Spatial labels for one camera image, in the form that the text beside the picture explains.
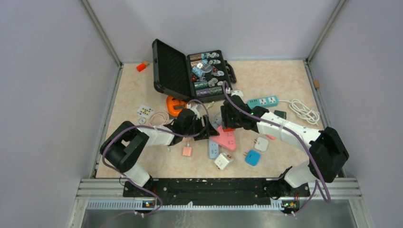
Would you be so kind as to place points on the pink triangular power socket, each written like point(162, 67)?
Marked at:
point(225, 139)

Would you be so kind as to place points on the dark green cube plug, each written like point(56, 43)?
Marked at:
point(281, 114)

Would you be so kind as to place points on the white charger plug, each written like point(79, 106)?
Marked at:
point(261, 144)

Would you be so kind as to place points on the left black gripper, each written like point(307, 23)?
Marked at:
point(205, 133)

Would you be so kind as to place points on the open black carrying case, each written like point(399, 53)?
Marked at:
point(194, 76)

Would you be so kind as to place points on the small white round chip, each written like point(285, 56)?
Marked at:
point(142, 121)

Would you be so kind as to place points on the light blue power strip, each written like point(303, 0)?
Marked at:
point(213, 148)

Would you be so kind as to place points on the pink charger plug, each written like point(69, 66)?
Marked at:
point(271, 137)

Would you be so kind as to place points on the blue charger plug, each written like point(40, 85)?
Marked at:
point(252, 157)

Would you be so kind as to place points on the orange tape dispenser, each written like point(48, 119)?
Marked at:
point(174, 106)

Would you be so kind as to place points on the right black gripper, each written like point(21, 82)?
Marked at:
point(226, 121)

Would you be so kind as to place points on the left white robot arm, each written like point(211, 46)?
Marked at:
point(122, 149)

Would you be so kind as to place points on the white multi-hole adapter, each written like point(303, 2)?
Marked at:
point(145, 111)

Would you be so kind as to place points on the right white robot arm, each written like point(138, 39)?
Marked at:
point(325, 149)

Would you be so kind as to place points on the red cube plug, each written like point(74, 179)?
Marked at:
point(228, 129)

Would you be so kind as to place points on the small salmon charger plug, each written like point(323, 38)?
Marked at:
point(187, 150)

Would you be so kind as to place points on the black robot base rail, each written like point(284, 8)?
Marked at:
point(217, 191)

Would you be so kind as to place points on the red small block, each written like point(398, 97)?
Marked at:
point(141, 67)

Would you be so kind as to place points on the white cartoon plug adapter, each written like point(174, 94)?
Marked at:
point(223, 160)

